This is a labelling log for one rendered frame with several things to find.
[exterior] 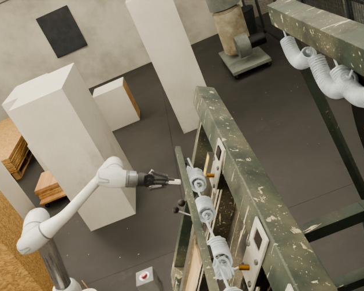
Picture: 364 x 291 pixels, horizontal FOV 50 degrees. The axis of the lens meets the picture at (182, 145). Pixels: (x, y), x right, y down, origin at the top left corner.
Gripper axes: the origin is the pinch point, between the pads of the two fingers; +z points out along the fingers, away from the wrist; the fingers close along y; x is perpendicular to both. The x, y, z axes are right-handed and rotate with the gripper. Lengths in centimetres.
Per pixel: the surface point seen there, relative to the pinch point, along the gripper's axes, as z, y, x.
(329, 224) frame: 104, 27, -4
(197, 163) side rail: 12.6, -8.2, -6.9
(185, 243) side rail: 15, 49, -7
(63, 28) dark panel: -161, 92, -795
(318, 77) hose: 41, -76, 40
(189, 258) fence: 12.0, 38.6, 17.1
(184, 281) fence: 12, 56, 17
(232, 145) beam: 8, -51, 54
